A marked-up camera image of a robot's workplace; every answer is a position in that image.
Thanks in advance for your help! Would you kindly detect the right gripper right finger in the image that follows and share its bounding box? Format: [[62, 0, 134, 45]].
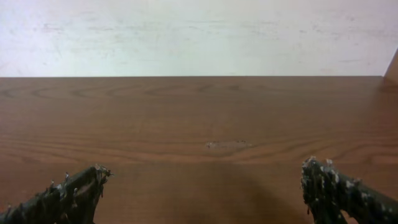
[[300, 157, 397, 224]]

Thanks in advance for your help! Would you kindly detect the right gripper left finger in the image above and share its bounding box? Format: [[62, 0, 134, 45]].
[[1, 164, 113, 224]]

